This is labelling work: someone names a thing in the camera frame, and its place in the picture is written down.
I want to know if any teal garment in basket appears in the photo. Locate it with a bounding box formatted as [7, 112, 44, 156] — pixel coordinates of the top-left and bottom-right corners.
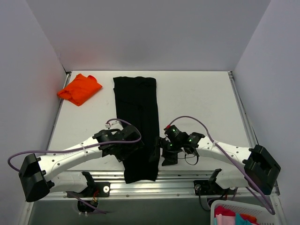
[235, 213, 252, 225]

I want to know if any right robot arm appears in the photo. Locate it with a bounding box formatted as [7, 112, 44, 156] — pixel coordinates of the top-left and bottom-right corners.
[149, 125, 281, 195]

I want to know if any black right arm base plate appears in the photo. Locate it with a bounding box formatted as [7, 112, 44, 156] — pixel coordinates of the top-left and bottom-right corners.
[193, 180, 235, 196]

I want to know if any black t shirt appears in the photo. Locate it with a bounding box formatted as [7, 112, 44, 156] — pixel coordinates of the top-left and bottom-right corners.
[113, 77, 159, 183]

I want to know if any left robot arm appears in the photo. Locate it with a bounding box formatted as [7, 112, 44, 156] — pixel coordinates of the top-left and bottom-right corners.
[19, 125, 143, 202]

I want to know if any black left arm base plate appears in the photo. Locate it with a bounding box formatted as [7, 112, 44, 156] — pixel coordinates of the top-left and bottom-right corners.
[89, 181, 111, 198]

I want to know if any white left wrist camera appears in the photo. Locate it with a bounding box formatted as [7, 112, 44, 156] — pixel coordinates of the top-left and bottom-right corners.
[105, 119, 123, 130]

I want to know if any orange garment in basket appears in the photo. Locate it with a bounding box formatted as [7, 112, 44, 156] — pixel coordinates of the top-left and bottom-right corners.
[240, 214, 257, 224]

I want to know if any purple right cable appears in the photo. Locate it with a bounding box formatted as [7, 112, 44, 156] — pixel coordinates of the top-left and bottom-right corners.
[167, 115, 276, 216]

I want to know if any white laundry basket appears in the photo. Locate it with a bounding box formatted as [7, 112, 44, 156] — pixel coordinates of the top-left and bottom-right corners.
[210, 200, 280, 225]

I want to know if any pink garment in basket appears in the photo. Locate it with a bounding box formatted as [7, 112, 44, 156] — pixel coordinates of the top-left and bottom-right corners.
[214, 206, 236, 225]

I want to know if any orange folded t shirt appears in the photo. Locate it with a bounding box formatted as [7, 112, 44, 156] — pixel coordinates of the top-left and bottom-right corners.
[57, 74, 103, 106]

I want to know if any aluminium frame rail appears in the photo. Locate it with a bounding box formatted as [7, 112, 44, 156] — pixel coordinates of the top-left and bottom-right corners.
[25, 170, 281, 201]

